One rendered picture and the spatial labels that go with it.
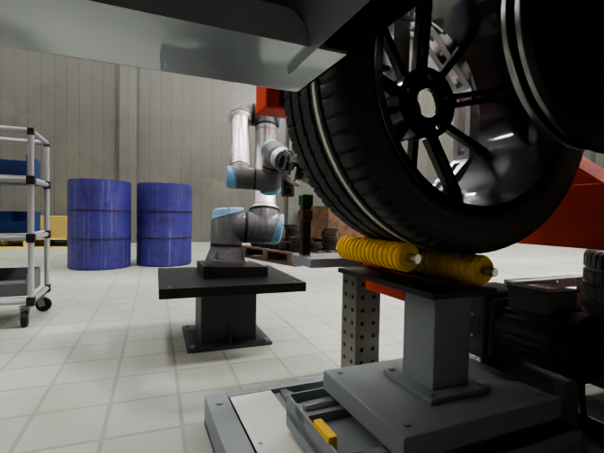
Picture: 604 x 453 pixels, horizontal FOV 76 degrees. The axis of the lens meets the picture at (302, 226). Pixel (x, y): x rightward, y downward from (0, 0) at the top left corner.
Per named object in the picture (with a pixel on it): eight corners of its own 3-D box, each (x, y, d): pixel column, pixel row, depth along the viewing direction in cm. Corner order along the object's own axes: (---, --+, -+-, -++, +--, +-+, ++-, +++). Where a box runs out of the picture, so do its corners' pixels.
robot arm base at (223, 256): (199, 262, 187) (200, 242, 187) (237, 262, 197) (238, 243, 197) (211, 266, 171) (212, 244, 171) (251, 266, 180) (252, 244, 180)
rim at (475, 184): (584, 185, 85) (404, 244, 66) (495, 190, 107) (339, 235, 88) (556, -57, 79) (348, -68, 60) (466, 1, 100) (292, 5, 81)
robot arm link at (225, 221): (210, 242, 190) (212, 207, 190) (245, 243, 193) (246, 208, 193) (208, 244, 175) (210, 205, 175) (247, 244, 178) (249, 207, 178)
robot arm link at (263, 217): (245, 245, 191) (250, 111, 210) (280, 247, 194) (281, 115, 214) (247, 239, 176) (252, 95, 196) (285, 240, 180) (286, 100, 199)
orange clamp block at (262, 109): (305, 111, 84) (265, 106, 80) (291, 119, 91) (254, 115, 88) (305, 79, 84) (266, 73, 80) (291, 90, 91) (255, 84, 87)
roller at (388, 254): (404, 275, 71) (405, 244, 71) (331, 257, 98) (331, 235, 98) (430, 273, 74) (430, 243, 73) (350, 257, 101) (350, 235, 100)
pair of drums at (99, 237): (193, 268, 410) (194, 181, 408) (57, 271, 372) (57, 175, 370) (191, 260, 485) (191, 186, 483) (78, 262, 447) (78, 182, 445)
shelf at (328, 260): (310, 268, 123) (310, 259, 123) (290, 262, 139) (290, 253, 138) (417, 263, 140) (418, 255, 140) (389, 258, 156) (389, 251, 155)
